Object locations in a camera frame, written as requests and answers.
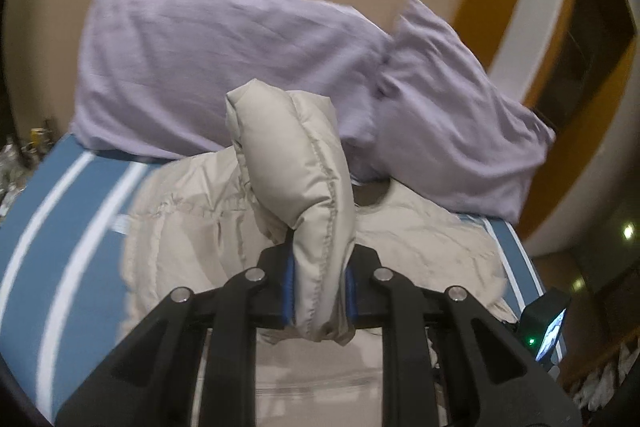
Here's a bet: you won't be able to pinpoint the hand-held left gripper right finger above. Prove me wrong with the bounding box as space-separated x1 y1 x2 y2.
344 244 584 427

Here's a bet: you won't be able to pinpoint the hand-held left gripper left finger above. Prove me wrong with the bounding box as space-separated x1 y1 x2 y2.
54 246 296 427

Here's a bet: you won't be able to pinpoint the beige puffer jacket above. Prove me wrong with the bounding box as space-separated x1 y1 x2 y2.
120 77 522 427

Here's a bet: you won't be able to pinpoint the white crumpled cloth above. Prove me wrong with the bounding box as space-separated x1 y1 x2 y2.
570 341 637 414

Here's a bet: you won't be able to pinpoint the small lavender pillow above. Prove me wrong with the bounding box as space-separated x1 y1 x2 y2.
345 0 557 224

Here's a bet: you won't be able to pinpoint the large lavender pillow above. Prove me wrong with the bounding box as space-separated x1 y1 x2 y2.
70 0 397 164

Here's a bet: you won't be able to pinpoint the blue white striped bed sheet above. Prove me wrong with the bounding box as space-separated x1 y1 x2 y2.
0 132 567 427

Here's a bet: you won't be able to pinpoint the cluttered bedside items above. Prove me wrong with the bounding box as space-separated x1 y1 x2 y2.
0 117 57 220

